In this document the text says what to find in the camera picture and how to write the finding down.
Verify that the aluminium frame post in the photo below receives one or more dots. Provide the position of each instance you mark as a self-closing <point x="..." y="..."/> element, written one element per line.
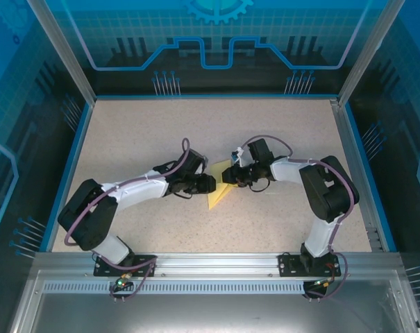
<point x="368" y="52"/>
<point x="64" y="52"/>

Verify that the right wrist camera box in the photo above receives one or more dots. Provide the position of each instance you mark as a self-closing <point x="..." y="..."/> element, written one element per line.
<point x="238" y="156"/>

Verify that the yellow paper sheet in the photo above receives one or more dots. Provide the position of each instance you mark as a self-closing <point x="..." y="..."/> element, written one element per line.
<point x="216" y="199"/>

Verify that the metal frame tray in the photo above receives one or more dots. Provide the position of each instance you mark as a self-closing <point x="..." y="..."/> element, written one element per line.
<point x="213" y="315"/>

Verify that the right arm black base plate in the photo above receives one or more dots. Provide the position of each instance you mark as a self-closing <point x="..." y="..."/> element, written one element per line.
<point x="286" y="267"/>

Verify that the aluminium side rail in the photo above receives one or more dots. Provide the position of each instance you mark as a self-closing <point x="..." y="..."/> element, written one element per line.
<point x="346" y="138"/>

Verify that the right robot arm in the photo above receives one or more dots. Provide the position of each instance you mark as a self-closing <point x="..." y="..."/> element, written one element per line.
<point x="329" y="194"/>

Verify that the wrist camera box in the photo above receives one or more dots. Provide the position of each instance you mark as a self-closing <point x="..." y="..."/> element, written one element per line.
<point x="238" y="156"/>
<point x="204" y="160"/>

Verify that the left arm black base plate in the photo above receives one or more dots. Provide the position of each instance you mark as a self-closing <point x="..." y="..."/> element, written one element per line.
<point x="103" y="270"/>

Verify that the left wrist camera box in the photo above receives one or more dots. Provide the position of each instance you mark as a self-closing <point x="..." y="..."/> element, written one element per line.
<point x="204" y="160"/>

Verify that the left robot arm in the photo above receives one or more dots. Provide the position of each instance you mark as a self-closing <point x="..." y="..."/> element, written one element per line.
<point x="88" y="222"/>

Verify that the aluminium mounting rail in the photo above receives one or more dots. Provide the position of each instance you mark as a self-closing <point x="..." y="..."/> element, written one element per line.
<point x="216" y="263"/>

